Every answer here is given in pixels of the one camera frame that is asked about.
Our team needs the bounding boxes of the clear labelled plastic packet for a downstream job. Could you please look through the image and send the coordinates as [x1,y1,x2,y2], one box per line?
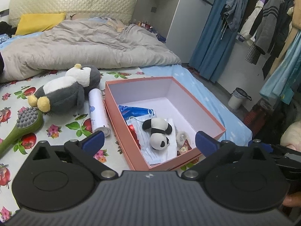
[176,129,190,147]

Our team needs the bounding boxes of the blue red snack bag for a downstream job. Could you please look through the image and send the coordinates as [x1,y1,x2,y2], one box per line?
[118,105,155,120]

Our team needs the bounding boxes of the small panda plush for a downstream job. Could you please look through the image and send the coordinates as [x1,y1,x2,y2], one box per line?
[142,117,173,150]

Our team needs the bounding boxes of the blue surgical mask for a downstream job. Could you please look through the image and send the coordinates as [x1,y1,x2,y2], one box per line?
[126,109,166,166]

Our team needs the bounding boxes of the dark red candy packet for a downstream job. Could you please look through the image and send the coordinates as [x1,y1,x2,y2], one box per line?
[177,139,192,156]

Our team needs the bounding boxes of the red foil snack packet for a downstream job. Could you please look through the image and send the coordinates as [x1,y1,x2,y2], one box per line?
[128,124,141,149]

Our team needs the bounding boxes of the person's right hand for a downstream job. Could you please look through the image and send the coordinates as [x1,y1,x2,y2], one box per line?
[282,192,301,208]

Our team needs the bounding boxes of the floral bed sheet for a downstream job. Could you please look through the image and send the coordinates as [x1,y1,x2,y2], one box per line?
[1,65,207,223]

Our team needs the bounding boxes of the blue star bed sheet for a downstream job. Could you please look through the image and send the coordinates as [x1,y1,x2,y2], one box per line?
[4,47,252,145]

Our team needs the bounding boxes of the white spray can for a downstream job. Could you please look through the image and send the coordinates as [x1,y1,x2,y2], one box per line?
[88,88,111,137]

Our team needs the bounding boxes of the white waste bin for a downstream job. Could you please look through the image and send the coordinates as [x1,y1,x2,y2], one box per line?
[228,87,252,110]

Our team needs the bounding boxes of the grey white penguin plush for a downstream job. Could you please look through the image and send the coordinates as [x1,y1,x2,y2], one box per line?
[27,64,102,114]

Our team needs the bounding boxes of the green back massager brush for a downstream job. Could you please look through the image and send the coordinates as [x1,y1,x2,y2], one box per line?
[1,107,43,157]

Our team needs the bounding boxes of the pink cardboard box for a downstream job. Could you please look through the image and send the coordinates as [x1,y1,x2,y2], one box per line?
[105,76,226,171]

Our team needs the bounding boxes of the light blue hanging fabric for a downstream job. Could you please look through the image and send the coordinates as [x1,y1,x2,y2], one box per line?
[260,31,300,104]

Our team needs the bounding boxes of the blue curtain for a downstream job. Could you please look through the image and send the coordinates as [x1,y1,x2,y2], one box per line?
[189,0,236,83]

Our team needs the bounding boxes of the grey duvet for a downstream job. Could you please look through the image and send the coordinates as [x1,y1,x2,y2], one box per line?
[1,19,181,83]

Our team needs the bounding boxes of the white hanging jacket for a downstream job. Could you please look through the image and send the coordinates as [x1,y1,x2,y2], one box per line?
[238,0,266,41]

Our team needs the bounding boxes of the yellow pillow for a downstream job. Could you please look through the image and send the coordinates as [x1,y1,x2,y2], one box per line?
[15,13,66,36]

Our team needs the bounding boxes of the bottles on bedside shelf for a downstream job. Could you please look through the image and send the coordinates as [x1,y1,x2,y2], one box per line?
[136,21,166,43]

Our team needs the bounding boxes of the grey wardrobe cabinet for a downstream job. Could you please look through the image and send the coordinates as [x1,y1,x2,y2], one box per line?
[132,0,215,63]

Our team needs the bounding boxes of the black clothing pile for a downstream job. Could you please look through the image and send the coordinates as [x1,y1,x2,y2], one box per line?
[0,21,17,74]

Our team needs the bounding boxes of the cream quilted headboard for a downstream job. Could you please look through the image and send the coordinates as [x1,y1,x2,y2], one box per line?
[8,0,136,27]

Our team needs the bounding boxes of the grey striped hanging sweater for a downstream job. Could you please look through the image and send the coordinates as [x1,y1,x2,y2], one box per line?
[245,0,281,64]

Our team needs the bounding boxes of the hanging denim jeans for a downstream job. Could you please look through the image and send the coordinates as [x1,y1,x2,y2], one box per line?
[221,0,248,32]

